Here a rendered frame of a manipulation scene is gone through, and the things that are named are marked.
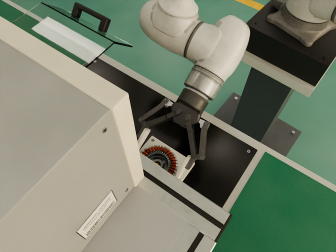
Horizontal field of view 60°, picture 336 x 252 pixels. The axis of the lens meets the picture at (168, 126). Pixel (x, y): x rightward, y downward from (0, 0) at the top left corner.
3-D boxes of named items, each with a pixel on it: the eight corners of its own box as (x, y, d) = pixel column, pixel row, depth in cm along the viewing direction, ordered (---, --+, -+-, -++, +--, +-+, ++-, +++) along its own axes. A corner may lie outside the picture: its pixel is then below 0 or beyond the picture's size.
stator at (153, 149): (152, 143, 84) (152, 136, 81) (185, 163, 81) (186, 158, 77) (128, 173, 79) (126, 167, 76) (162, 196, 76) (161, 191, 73)
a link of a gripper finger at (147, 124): (181, 114, 74) (180, 108, 74) (142, 127, 76) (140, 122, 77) (185, 116, 77) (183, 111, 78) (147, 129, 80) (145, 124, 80)
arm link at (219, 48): (226, 88, 79) (185, 65, 82) (256, 38, 78) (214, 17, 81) (226, 79, 69) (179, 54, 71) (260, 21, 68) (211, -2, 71)
